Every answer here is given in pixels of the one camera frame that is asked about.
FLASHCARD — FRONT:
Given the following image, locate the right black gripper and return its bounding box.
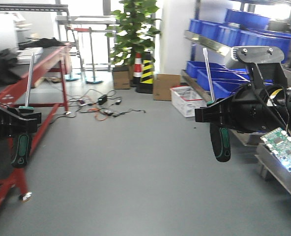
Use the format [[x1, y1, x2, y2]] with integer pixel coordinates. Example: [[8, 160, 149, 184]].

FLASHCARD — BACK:
[[195, 83, 288, 133]]

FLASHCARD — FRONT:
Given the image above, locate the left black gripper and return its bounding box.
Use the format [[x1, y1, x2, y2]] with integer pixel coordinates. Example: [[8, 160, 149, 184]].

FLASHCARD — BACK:
[[0, 103, 41, 139]]

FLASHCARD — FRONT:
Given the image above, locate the green-handled screwdriver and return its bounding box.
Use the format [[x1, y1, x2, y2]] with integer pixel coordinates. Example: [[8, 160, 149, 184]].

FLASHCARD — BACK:
[[203, 48, 231, 162], [11, 52, 35, 168]]

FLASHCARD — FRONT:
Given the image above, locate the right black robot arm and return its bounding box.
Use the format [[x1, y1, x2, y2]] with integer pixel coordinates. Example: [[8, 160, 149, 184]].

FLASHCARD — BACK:
[[195, 84, 291, 133]]

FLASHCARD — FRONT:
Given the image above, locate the white basket on floor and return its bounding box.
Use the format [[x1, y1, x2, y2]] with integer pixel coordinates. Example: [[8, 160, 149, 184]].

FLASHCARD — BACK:
[[170, 86, 206, 118]]

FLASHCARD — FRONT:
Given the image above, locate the dark cloth bundle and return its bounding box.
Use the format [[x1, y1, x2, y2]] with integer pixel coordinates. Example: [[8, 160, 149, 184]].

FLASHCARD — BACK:
[[0, 49, 21, 86]]

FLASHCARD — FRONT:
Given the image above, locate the brown cardboard box on floor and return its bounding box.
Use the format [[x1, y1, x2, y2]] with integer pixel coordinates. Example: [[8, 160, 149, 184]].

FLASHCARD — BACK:
[[153, 74, 181, 101]]

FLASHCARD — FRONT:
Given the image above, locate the right green circuit board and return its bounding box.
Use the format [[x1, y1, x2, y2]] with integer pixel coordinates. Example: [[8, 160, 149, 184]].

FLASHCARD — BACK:
[[261, 127, 291, 172]]

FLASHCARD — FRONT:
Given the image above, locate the yellow black traffic cone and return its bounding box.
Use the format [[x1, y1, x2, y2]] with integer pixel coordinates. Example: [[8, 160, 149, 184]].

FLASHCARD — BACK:
[[136, 51, 154, 94]]

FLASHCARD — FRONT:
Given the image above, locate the red white traffic cone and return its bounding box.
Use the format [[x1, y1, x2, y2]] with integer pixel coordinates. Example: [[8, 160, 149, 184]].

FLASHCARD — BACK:
[[132, 53, 143, 87]]

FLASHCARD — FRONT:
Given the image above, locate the potted green plant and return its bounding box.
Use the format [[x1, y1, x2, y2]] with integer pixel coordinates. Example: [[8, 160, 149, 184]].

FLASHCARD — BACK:
[[106, 0, 161, 65]]

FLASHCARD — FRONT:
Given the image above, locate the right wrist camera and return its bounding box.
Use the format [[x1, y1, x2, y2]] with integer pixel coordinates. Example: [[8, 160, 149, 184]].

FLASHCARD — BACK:
[[224, 46, 285, 69]]

